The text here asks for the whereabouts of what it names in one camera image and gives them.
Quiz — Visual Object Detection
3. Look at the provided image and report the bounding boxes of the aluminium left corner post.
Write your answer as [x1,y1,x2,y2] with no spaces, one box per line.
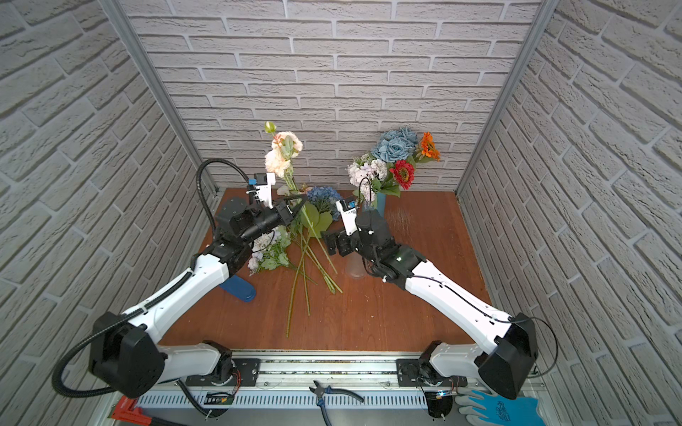
[101,0,204,168]

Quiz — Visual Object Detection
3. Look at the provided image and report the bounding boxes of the aluminium right corner post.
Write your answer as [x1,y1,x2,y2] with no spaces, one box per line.
[454,0,559,195]

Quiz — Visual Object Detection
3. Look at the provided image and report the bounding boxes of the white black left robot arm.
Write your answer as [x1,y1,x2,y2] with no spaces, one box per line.
[88,195,306,399]

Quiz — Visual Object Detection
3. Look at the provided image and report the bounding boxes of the light blue rose bouquet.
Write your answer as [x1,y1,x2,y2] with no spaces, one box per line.
[371,127,417,163]

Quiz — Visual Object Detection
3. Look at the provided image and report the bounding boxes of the orange gerbera flower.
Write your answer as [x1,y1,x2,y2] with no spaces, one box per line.
[413,131,440,163]

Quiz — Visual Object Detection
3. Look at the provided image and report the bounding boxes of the red clamp tool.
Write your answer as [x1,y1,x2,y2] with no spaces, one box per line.
[109,396,184,426]

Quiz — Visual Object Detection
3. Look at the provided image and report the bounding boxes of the dark blue lying vase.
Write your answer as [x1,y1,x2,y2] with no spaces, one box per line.
[218,275,257,303]

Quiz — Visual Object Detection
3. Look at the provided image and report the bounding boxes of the red carnation flower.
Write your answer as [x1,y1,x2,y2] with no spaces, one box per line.
[378,160,415,196]

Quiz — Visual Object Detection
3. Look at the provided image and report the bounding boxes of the clear glass vase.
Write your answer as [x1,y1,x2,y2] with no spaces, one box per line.
[346,252,367,280]

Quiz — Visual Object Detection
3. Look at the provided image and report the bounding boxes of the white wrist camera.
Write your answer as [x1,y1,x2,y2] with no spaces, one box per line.
[336,196,357,236]
[247,172,275,209]

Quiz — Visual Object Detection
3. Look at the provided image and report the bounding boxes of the black corrugated cable conduit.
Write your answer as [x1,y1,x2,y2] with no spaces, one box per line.
[50,158,251,399]

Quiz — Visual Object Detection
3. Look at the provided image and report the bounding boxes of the peach rose stem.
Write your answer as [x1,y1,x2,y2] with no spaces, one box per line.
[265,122,337,280]

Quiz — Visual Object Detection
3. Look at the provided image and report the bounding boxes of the aluminium corner post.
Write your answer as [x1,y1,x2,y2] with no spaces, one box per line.
[454,0,559,195]
[101,0,204,168]

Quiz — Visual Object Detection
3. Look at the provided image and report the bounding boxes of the blue handled pliers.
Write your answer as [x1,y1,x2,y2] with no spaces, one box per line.
[308,379,366,426]

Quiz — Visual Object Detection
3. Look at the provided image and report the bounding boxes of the teal ceramic vase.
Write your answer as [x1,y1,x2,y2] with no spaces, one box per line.
[372,193,386,218]

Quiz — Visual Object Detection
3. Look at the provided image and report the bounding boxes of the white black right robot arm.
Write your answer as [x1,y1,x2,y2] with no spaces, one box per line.
[323,202,538,399]

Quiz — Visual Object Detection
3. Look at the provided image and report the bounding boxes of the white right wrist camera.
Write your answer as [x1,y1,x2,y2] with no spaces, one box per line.
[336,196,357,236]

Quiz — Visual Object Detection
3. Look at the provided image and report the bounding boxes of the dark blue hydrangea flower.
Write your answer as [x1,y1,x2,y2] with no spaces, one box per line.
[304,186,342,238]

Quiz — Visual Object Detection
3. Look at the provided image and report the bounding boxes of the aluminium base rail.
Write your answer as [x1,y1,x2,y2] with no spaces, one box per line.
[90,348,566,426]

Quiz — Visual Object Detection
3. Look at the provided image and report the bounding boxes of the white blue work glove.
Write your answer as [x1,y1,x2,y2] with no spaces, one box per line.
[454,390,545,426]

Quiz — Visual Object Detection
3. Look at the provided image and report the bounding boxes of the small pink white bouquet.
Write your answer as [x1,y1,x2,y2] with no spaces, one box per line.
[248,225,291,275]

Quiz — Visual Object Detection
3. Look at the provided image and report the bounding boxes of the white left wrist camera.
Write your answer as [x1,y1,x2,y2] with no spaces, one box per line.
[247,172,275,209]

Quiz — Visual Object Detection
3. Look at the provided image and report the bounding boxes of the pink white mixed bouquet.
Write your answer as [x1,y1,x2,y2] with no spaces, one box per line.
[347,153,388,206]

